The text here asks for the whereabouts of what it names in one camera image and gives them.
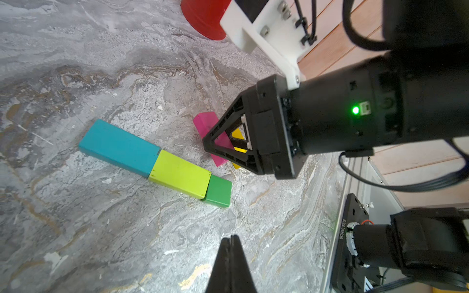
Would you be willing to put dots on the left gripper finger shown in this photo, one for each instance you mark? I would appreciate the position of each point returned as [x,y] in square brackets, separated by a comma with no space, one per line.
[231,273]

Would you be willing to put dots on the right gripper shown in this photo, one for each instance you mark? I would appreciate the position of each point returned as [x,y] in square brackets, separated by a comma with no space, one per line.
[274,130]

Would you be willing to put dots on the small green cube block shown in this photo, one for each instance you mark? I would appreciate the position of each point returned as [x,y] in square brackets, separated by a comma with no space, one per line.
[219,192]

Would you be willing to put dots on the light green block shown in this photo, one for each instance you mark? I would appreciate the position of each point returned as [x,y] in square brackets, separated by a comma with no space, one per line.
[178,174]

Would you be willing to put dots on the teal block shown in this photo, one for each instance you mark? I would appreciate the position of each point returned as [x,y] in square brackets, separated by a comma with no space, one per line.
[111,144]

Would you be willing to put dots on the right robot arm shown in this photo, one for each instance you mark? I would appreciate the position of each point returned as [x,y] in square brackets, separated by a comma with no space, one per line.
[416,90]

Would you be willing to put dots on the red pencil cup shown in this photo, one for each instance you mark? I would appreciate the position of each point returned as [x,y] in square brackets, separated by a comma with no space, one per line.
[205,15]

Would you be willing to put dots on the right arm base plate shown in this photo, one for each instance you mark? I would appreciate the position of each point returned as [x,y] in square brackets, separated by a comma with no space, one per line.
[348,276]

